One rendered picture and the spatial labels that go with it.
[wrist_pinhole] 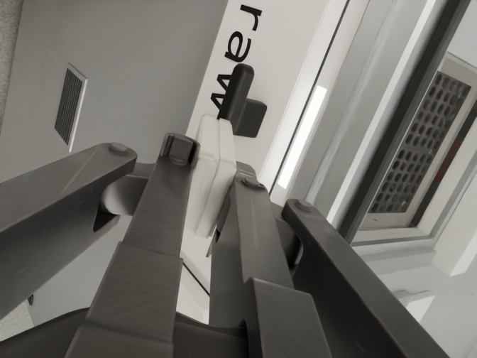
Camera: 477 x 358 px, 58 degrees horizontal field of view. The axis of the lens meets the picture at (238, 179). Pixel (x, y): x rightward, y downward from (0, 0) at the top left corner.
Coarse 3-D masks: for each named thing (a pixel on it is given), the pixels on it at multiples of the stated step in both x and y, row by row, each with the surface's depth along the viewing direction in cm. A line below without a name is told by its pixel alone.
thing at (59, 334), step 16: (48, 320) 6; (64, 320) 6; (80, 320) 6; (176, 320) 7; (192, 320) 8; (16, 336) 6; (32, 336) 6; (48, 336) 6; (64, 336) 6; (176, 336) 7; (192, 336) 7; (208, 336) 7; (224, 336) 7; (240, 336) 8; (0, 352) 6; (16, 352) 6; (32, 352) 6; (48, 352) 6; (64, 352) 6; (176, 352) 7; (192, 352) 7; (208, 352) 7; (224, 352) 7; (240, 352) 7
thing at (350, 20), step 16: (352, 0) 29; (368, 0) 28; (352, 16) 29; (336, 32) 30; (352, 32) 29; (336, 48) 30; (336, 64) 30; (320, 80) 31; (304, 112) 32; (320, 112) 31; (288, 144) 33; (304, 144) 32; (272, 192) 34; (288, 192) 33; (192, 272) 42; (208, 288) 40
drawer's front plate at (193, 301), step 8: (184, 272) 42; (184, 280) 40; (192, 280) 41; (184, 288) 40; (192, 288) 40; (200, 288) 40; (184, 296) 40; (192, 296) 39; (200, 296) 39; (208, 296) 39; (184, 304) 40; (192, 304) 39; (200, 304) 38; (208, 304) 38; (184, 312) 39; (192, 312) 38; (200, 312) 38; (208, 312) 38; (200, 320) 38; (208, 320) 38
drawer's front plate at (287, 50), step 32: (256, 0) 34; (288, 0) 31; (320, 0) 29; (224, 32) 37; (256, 32) 34; (288, 32) 31; (320, 32) 30; (224, 64) 37; (256, 64) 34; (288, 64) 31; (320, 64) 31; (256, 96) 34; (288, 96) 31; (192, 128) 40; (288, 128) 32; (256, 160) 33; (192, 256) 39
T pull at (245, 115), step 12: (240, 72) 30; (252, 72) 30; (228, 84) 31; (240, 84) 30; (228, 96) 30; (240, 96) 30; (228, 108) 30; (240, 108) 31; (252, 108) 31; (264, 108) 32; (228, 120) 31; (240, 120) 31; (252, 120) 32; (240, 132) 32; (252, 132) 33
